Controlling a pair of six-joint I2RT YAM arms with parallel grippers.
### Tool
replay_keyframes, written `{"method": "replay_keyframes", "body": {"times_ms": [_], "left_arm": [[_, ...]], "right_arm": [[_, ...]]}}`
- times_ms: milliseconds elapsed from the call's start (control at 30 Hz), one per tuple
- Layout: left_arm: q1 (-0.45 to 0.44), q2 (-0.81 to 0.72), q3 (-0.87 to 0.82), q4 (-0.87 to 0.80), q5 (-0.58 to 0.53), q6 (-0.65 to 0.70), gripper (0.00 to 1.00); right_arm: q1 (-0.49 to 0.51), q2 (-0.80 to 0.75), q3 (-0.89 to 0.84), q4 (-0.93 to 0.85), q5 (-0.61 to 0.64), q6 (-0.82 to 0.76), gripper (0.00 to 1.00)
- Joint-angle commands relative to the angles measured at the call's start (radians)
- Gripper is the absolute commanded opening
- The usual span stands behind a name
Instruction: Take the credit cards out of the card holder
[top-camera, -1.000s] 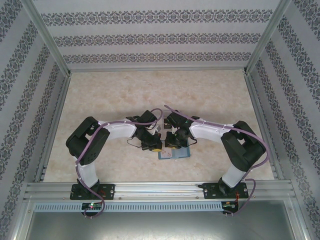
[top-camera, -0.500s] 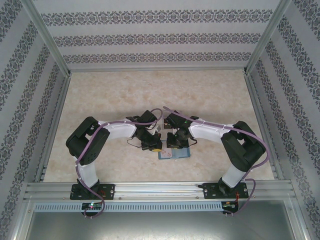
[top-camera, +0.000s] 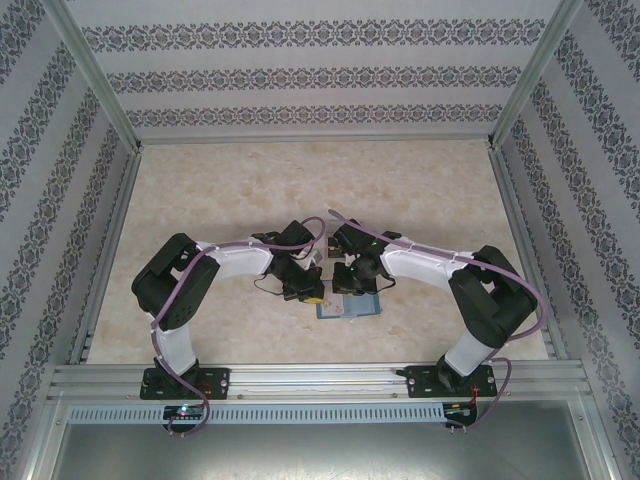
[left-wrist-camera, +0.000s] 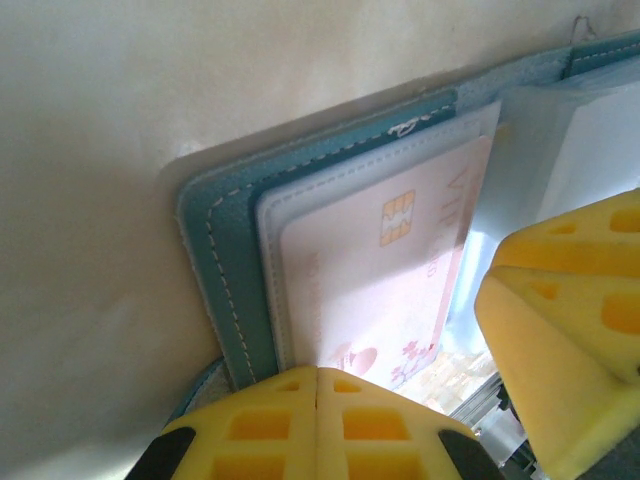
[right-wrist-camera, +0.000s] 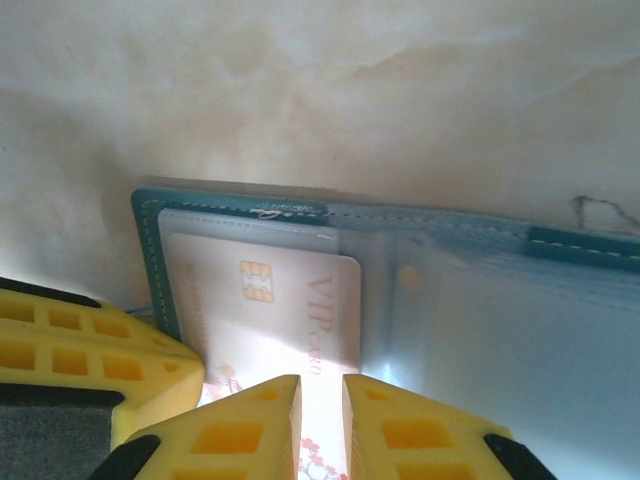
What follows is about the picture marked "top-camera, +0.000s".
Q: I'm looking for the grey slotted cable duct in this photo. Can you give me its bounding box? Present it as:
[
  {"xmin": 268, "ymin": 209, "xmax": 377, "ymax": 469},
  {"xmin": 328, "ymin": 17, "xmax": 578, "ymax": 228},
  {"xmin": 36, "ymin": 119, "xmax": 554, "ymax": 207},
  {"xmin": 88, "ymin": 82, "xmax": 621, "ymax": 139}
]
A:
[{"xmin": 67, "ymin": 402, "xmax": 447, "ymax": 423}]

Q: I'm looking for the aluminium frame post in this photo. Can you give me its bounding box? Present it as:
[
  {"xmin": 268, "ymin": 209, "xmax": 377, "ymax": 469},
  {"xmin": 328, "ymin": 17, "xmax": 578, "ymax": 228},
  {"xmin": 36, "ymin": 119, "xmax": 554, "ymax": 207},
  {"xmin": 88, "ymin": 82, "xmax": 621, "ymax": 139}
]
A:
[
  {"xmin": 485, "ymin": 0, "xmax": 587, "ymax": 151},
  {"xmin": 39, "ymin": 0, "xmax": 145, "ymax": 154}
]

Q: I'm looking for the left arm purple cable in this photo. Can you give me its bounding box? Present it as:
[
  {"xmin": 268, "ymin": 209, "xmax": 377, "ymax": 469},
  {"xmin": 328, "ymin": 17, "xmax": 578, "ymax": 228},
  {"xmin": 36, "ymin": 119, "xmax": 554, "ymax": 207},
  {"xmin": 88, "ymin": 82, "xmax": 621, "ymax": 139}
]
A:
[{"xmin": 149, "ymin": 215, "xmax": 329, "ymax": 437}]

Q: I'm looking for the aluminium mounting rail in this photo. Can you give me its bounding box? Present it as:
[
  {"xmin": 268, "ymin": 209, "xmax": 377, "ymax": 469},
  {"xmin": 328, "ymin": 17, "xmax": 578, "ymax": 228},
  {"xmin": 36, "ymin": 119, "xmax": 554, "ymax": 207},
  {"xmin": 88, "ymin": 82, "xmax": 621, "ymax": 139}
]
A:
[{"xmin": 48, "ymin": 363, "xmax": 587, "ymax": 402}]

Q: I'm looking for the thin black cable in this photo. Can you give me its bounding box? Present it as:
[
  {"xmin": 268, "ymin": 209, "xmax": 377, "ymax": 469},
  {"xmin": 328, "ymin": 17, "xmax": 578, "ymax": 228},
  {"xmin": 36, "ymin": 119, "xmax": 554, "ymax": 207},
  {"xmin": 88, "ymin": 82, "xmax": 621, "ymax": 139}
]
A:
[{"xmin": 252, "ymin": 276, "xmax": 285, "ymax": 298}]

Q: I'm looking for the clear acrylic card stand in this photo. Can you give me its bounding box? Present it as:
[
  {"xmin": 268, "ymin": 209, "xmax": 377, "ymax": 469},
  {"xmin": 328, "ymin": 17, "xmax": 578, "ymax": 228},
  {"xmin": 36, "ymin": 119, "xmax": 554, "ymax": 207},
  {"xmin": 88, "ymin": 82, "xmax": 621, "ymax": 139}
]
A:
[{"xmin": 323, "ymin": 225, "xmax": 351, "ymax": 261}]

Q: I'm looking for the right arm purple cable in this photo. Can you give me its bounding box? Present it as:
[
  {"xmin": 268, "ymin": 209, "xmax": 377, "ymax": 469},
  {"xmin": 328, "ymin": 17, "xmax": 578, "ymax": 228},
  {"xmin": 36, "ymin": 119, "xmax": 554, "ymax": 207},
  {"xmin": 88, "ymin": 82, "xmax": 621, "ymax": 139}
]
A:
[{"xmin": 325, "ymin": 207, "xmax": 546, "ymax": 430}]

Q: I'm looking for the blue card holder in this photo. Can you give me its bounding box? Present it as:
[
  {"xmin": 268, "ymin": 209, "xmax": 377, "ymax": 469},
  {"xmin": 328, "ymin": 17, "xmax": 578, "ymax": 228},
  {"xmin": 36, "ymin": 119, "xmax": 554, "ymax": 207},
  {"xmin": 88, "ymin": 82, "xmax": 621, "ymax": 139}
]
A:
[{"xmin": 314, "ymin": 292, "xmax": 384, "ymax": 321}]

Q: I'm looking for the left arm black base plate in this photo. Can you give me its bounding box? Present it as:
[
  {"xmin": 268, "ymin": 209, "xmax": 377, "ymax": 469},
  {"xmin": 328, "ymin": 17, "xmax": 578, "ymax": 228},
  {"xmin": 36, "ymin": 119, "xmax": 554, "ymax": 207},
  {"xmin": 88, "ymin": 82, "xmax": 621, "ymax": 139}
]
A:
[{"xmin": 141, "ymin": 367, "xmax": 232, "ymax": 401}]

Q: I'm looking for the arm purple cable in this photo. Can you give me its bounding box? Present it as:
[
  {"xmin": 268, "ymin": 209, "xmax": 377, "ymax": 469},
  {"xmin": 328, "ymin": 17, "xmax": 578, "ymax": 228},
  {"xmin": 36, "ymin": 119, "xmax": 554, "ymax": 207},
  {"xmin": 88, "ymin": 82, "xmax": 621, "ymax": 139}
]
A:
[
  {"xmin": 149, "ymin": 215, "xmax": 329, "ymax": 437},
  {"xmin": 325, "ymin": 207, "xmax": 546, "ymax": 430}
]

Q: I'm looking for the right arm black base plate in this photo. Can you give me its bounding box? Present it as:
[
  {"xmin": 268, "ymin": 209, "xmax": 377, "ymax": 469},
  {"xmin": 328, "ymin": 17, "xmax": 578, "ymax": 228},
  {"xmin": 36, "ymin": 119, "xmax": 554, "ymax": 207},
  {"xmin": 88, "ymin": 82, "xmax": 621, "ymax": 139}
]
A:
[{"xmin": 405, "ymin": 364, "xmax": 498, "ymax": 400}]

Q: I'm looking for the aluminium side rail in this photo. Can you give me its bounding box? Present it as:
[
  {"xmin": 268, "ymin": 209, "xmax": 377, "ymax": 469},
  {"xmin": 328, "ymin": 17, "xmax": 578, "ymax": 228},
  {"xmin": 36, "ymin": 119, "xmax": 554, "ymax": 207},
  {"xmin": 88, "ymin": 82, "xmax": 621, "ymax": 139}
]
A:
[
  {"xmin": 487, "ymin": 144, "xmax": 570, "ymax": 361},
  {"xmin": 67, "ymin": 147, "xmax": 146, "ymax": 365}
]

